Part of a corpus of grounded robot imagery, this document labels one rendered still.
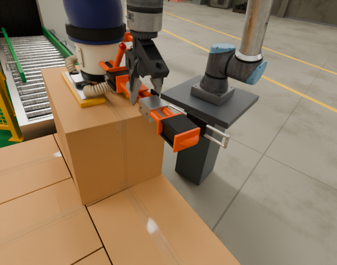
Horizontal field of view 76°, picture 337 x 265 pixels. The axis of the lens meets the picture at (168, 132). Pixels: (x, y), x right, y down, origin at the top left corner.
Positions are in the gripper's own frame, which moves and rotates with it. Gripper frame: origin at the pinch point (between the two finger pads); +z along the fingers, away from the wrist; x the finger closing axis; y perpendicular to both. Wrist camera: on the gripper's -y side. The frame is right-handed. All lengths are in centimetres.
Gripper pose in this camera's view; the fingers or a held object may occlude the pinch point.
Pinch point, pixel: (146, 100)
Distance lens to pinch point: 69.0
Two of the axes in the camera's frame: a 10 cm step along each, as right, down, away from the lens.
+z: -0.8, 8.0, 6.0
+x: -8.4, 2.7, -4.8
